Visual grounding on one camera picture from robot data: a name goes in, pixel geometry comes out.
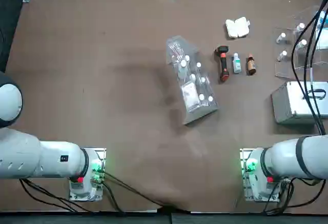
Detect clear packet of swabs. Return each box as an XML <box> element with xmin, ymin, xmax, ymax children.
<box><xmin>168</xmin><ymin>38</ymin><xmax>186</xmax><ymax>61</ymax></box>

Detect clear bottle with green label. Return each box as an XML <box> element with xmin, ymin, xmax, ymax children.
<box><xmin>178</xmin><ymin>59</ymin><xmax>188</xmax><ymax>80</ymax></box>

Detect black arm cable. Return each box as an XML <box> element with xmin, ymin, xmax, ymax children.
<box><xmin>291</xmin><ymin>1</ymin><xmax>328</xmax><ymax>135</ymax></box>
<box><xmin>309</xmin><ymin>10</ymin><xmax>328</xmax><ymax>134</ymax></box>

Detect black orange barcode scanner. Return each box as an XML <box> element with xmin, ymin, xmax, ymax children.
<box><xmin>214</xmin><ymin>45</ymin><xmax>231</xmax><ymax>83</ymax></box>

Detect white flat packet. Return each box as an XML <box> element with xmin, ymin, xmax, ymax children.
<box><xmin>180</xmin><ymin>82</ymin><xmax>201</xmax><ymax>111</ymax></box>

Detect white and teal packet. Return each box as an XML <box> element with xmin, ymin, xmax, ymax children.
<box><xmin>315</xmin><ymin>28</ymin><xmax>328</xmax><ymax>51</ymax></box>

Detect white medicine bottle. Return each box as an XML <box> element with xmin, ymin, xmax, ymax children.
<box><xmin>232</xmin><ymin>52</ymin><xmax>243</xmax><ymax>75</ymax></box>

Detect silver aluminium carrying case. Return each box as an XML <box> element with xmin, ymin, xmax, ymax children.
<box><xmin>271</xmin><ymin>81</ymin><xmax>328</xmax><ymax>125</ymax></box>

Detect black base cable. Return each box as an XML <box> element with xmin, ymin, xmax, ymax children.
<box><xmin>101</xmin><ymin>171</ymin><xmax>192</xmax><ymax>213</ymax></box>

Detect white plastic pill case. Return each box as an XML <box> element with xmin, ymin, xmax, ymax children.
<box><xmin>225</xmin><ymin>16</ymin><xmax>251</xmax><ymax>39</ymax></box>

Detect bag of blue capsules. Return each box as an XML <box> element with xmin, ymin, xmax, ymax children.
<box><xmin>318</xmin><ymin>10</ymin><xmax>328</xmax><ymax>29</ymax></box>

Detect clear acrylic tiered shelf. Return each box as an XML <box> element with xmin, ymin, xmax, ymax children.
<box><xmin>166</xmin><ymin>34</ymin><xmax>219</xmax><ymax>126</ymax></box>

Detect clear acrylic slanted organizer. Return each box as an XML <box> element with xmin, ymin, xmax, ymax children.
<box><xmin>274</xmin><ymin>3</ymin><xmax>328</xmax><ymax>79</ymax></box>

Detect brown medicine bottle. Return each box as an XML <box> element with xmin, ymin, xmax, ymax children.
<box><xmin>246</xmin><ymin>53</ymin><xmax>257</xmax><ymax>76</ymax></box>

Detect green connector block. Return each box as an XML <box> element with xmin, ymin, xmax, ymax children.
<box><xmin>242</xmin><ymin>157</ymin><xmax>257</xmax><ymax>177</ymax></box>
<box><xmin>91</xmin><ymin>158</ymin><xmax>106</xmax><ymax>184</ymax></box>

